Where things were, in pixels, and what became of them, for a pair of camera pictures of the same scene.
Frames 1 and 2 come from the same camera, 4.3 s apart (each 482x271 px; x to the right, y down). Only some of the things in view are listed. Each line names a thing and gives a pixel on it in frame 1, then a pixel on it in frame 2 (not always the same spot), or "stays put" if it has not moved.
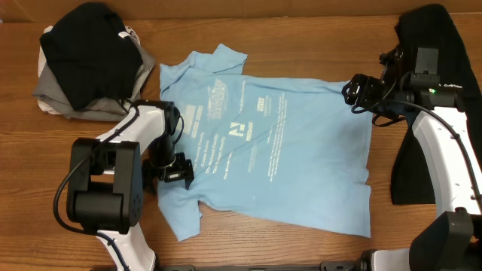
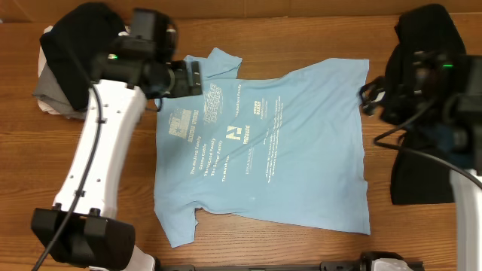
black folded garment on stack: (89, 56) stays put
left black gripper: (184, 168) to (179, 86)
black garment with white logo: (431, 26) stays put
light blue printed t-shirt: (291, 151) stays put
